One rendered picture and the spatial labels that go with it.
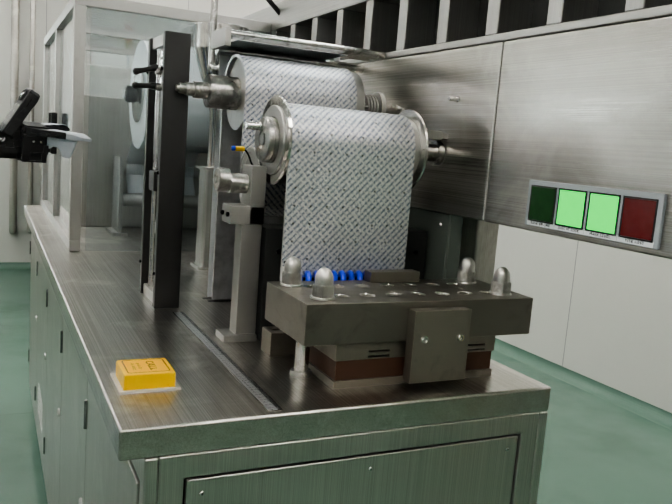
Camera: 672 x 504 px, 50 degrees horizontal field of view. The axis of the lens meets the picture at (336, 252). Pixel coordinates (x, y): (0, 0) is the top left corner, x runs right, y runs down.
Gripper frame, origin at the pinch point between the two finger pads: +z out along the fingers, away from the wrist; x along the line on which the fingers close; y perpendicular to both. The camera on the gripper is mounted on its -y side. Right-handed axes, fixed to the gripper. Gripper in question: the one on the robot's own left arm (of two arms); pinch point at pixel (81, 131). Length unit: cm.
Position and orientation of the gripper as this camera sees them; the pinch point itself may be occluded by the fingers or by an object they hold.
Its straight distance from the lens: 180.6
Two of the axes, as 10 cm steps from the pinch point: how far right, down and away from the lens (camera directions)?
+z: 7.8, -0.3, 6.3
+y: -1.6, 9.6, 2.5
